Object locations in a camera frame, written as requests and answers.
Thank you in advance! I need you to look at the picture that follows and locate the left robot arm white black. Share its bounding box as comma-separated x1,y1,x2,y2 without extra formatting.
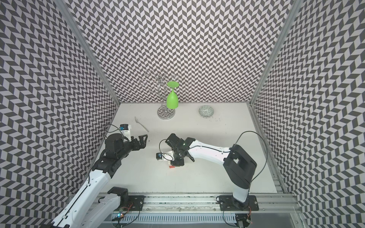
42,133,148,228

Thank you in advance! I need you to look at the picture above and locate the green plastic wine glass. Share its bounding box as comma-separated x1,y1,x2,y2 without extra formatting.
166,81,179,109

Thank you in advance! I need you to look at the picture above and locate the aluminium front rail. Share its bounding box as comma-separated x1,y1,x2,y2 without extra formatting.
96,192,303,214

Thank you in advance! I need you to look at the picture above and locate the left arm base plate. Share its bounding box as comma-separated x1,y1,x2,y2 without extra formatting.
116,195,145,211

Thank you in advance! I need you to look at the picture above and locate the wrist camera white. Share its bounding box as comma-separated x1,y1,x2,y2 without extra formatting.
156,153,174,162
119,123,131,141

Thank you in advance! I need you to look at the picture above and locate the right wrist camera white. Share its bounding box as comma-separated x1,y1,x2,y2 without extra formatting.
156,153,174,162

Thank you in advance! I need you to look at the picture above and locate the patterned ceramic bowl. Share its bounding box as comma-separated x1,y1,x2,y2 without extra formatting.
198,105,214,118

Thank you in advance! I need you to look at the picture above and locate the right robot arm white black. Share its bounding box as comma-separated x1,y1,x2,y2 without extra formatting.
156,134,257,203

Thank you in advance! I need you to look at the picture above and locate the chrome glass holder stand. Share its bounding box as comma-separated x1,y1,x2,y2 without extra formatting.
140,69,178,120

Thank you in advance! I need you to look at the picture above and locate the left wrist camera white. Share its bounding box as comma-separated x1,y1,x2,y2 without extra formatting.
119,123,131,141

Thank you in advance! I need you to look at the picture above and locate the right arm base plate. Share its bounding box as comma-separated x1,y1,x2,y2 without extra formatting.
216,195,259,211

